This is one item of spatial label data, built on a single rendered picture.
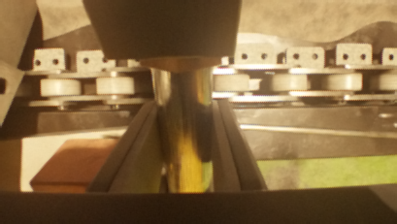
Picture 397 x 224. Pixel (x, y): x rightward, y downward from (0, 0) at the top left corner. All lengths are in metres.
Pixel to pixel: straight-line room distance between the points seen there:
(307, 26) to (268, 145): 0.16
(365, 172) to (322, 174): 0.25
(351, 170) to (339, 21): 1.10
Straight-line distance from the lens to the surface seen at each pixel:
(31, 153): 0.27
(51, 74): 0.26
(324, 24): 0.32
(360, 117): 0.30
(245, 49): 0.25
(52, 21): 0.33
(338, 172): 1.31
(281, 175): 1.16
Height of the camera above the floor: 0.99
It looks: 85 degrees down
